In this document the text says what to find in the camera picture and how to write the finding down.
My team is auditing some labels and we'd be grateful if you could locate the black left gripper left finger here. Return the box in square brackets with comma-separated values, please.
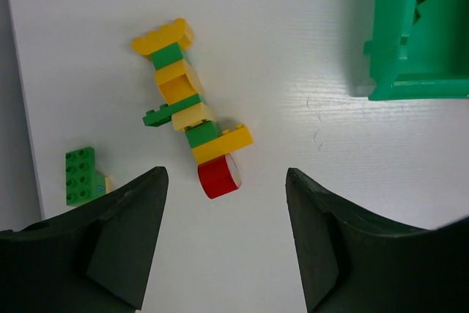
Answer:
[1, 166, 169, 312]

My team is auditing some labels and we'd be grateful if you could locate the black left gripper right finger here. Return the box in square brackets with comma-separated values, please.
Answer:
[286, 168, 468, 312]

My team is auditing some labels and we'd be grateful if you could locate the green yellow lego cluster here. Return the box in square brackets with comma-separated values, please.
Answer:
[65, 147, 111, 207]

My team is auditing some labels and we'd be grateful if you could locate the stacked lego brick tower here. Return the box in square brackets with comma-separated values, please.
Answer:
[131, 18, 254, 199]

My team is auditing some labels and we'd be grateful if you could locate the green plastic bin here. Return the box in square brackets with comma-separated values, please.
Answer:
[363, 0, 468, 100]

